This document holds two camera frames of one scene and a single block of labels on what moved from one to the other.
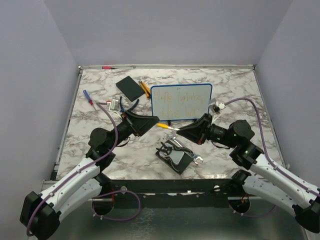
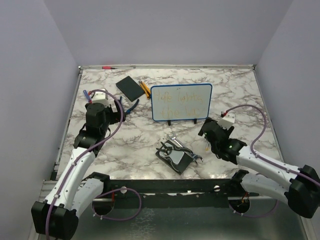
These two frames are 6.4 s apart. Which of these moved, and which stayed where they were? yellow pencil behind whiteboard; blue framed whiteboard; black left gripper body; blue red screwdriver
Moved: black left gripper body
Stayed: blue red screwdriver; blue framed whiteboard; yellow pencil behind whiteboard
